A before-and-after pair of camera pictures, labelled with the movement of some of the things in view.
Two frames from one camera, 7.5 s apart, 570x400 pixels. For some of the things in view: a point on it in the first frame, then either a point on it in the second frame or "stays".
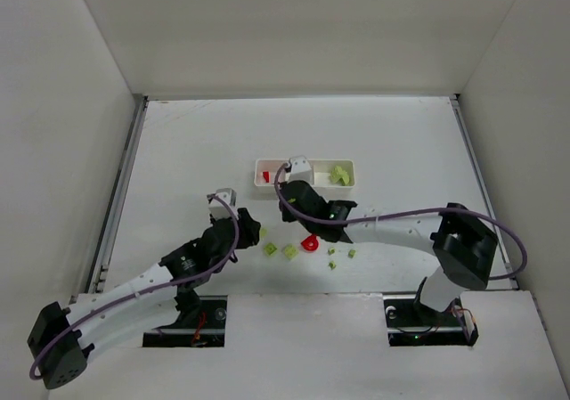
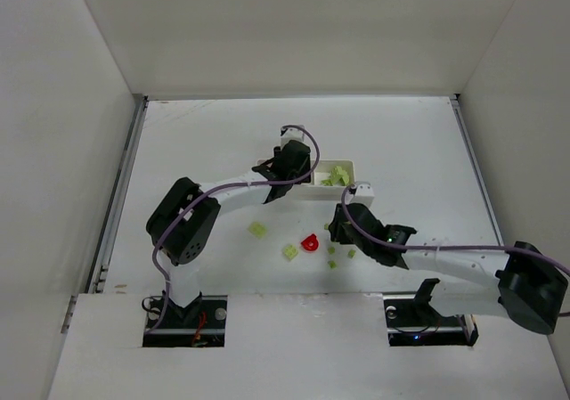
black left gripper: x=248 y=229 → x=297 y=158
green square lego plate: x=290 y=250 stays
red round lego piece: x=310 y=242 stays
